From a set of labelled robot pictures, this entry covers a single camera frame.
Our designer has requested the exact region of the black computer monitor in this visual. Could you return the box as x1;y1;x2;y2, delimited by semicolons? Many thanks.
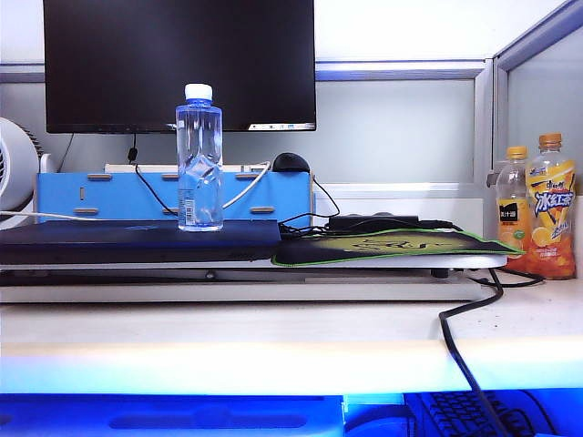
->
43;0;317;134

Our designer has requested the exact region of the thin black monitor cable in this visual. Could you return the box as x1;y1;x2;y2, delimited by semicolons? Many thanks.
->
127;132;181;218

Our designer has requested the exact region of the small orange juice bottle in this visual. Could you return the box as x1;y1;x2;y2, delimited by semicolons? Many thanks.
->
496;145;532;260

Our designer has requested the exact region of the clear mineral water bottle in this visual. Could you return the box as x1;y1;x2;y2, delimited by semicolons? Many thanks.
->
175;83;225;232

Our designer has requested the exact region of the large iced tea bottle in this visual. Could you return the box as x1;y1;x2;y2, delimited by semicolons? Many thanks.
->
523;132;578;280

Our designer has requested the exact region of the white monitor base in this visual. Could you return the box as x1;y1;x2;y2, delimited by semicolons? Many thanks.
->
104;162;274;174

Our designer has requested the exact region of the white desk fan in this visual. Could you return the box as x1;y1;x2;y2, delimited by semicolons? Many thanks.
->
0;117;56;231

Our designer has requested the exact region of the silver laptop stand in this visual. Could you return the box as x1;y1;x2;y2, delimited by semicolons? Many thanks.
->
0;252;509;304

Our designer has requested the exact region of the white cable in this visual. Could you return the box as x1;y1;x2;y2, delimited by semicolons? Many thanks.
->
0;159;272;220

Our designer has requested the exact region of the black green-edged mouse pad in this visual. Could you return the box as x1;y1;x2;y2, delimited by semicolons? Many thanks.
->
271;227;526;267

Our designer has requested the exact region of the blue wooden monitor riser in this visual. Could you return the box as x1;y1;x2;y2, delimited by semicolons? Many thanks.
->
36;170;316;229

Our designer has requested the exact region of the black keyboard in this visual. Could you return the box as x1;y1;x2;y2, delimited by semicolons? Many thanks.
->
412;391;555;437

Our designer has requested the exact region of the blue plastic tray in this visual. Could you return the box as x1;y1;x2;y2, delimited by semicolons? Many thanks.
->
0;393;343;437

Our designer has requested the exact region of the thin black cable behind stand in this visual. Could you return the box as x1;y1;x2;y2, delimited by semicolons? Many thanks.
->
468;268;546;289

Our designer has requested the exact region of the black computer mouse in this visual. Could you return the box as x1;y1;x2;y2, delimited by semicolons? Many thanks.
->
271;152;312;173

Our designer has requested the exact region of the thick black power cable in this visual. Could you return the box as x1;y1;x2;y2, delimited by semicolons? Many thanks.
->
439;267;514;437

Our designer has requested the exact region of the dark blue mat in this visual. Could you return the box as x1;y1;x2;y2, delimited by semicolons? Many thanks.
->
0;218;282;266

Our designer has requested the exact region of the black power adapter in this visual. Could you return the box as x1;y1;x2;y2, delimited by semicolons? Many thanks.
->
328;214;464;236

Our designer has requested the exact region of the thin black mouse cable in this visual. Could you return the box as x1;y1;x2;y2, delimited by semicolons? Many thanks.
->
278;175;342;238

